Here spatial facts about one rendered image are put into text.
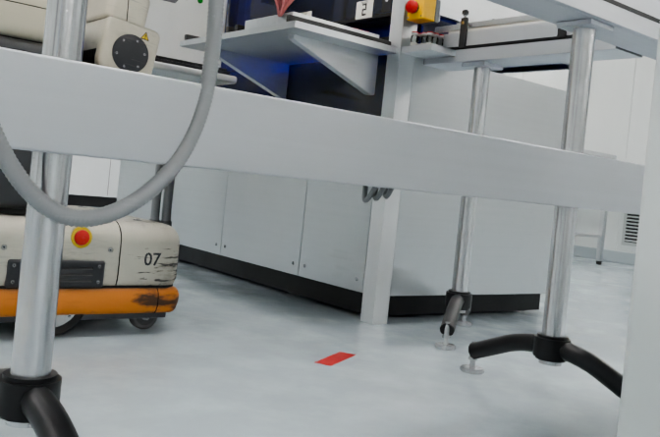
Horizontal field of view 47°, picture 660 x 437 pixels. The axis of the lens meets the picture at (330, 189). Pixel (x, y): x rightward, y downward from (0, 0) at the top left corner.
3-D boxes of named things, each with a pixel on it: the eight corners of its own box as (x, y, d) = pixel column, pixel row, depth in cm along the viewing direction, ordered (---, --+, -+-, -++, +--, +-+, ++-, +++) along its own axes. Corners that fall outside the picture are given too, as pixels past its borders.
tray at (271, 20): (327, 51, 263) (328, 41, 263) (378, 45, 243) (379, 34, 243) (244, 31, 242) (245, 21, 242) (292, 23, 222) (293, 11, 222)
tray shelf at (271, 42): (289, 70, 301) (289, 65, 301) (414, 58, 246) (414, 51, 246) (179, 46, 271) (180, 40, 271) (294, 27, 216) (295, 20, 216)
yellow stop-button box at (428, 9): (421, 25, 243) (424, 3, 243) (438, 23, 237) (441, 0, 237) (405, 20, 238) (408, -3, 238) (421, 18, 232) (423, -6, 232)
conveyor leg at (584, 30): (545, 357, 178) (578, 29, 178) (578, 366, 171) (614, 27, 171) (521, 359, 173) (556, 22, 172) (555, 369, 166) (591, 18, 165)
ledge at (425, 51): (431, 61, 249) (432, 54, 249) (462, 58, 238) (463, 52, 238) (401, 52, 240) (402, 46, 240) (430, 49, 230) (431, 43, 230)
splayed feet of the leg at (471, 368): (472, 367, 194) (478, 312, 194) (662, 429, 155) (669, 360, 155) (451, 369, 189) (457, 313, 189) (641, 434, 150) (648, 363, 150)
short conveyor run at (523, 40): (419, 64, 246) (424, 15, 246) (452, 72, 256) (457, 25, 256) (613, 47, 193) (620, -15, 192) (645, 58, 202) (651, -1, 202)
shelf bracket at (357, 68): (368, 95, 250) (372, 55, 250) (374, 94, 248) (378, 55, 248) (284, 78, 229) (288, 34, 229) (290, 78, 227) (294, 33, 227)
